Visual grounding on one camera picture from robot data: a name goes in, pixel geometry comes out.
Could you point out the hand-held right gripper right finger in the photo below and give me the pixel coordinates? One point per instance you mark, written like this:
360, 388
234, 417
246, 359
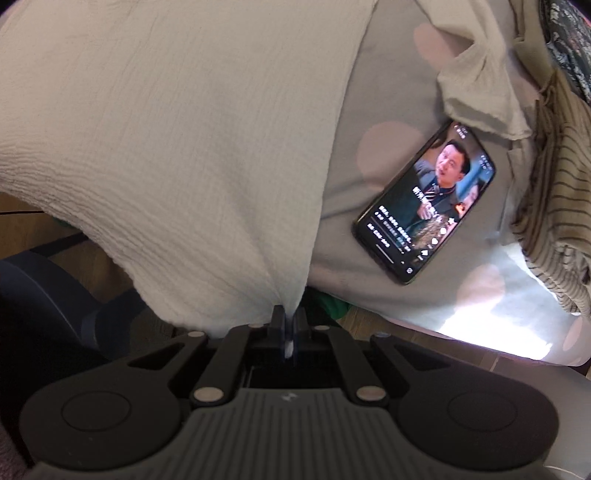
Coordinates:
301, 325

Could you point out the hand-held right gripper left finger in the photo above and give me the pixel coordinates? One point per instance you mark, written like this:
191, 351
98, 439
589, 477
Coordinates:
276, 325

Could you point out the white textured garment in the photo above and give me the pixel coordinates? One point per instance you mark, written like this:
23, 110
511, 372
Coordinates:
184, 138

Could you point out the green object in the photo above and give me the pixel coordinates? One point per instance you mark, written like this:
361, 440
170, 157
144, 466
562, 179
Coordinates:
330, 304

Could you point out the black smartphone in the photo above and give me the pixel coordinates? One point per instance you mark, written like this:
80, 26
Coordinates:
425, 203

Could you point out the dark office chair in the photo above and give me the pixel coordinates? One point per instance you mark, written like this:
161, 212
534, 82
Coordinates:
46, 295

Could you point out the grey pink-dotted bed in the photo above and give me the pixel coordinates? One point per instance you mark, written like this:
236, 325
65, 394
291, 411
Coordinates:
392, 83

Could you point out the striped beige garment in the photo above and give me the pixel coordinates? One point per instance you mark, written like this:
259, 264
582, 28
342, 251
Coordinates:
558, 194

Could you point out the cream garment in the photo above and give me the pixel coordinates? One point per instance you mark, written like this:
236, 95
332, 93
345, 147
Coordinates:
489, 87

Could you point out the dark floral folded cloth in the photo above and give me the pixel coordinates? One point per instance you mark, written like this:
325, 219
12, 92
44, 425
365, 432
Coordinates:
572, 41

